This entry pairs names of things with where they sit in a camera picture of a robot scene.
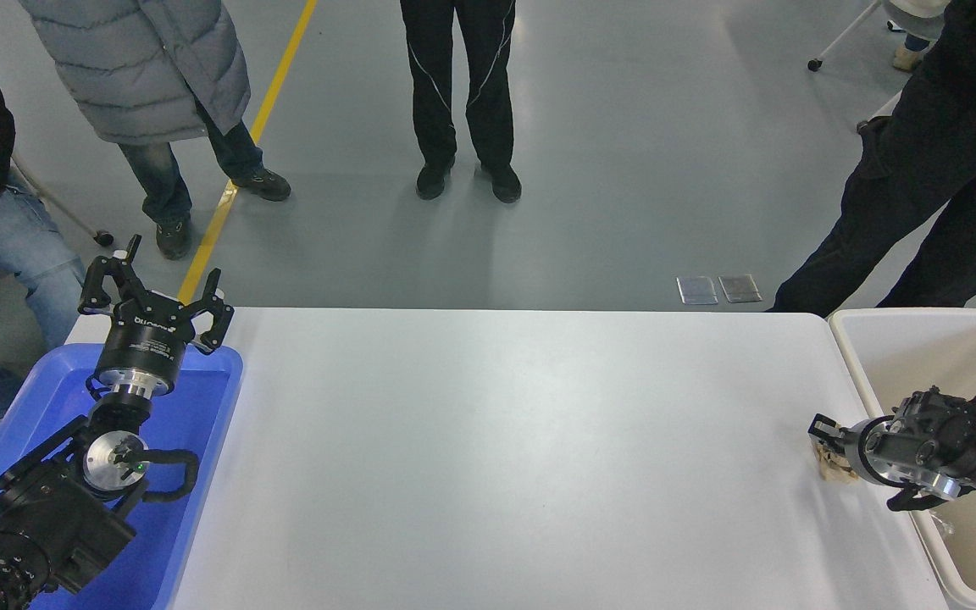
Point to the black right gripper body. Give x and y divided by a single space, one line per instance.
852 453

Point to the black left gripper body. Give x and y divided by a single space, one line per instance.
147 343

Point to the tan paper ball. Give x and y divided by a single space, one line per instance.
835 470

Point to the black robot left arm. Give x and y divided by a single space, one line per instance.
47 517

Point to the grey chair leg with caster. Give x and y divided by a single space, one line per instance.
103 240

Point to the blue plastic tray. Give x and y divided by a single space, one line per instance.
200 398

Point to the large pale bin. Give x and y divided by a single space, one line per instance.
903 356

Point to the clear plastic scrap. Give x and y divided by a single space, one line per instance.
941 525

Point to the silver floor plate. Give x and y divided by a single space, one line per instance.
697 290
740 288

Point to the white wheeled chair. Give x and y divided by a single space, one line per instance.
916 7

